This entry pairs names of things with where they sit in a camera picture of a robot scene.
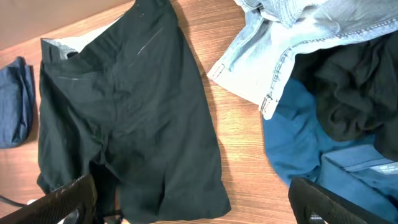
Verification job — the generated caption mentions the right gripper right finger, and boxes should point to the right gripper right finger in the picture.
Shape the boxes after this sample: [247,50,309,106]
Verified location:
[288,177,390,224]

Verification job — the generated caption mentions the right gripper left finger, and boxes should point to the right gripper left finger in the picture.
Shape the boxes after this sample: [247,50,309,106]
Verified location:
[1,175,97,224]

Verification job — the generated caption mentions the black shorts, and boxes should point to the black shorts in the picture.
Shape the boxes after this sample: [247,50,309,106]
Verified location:
[37,1,231,223]

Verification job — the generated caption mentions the blue crumpled garment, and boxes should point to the blue crumpled garment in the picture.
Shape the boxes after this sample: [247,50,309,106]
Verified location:
[263,80,397,223]

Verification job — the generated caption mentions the folded navy blue shorts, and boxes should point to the folded navy blue shorts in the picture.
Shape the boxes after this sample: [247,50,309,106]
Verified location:
[1,57,35,149]

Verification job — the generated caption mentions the light blue denim garment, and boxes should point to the light blue denim garment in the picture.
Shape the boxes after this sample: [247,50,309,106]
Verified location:
[208,0,397,119]

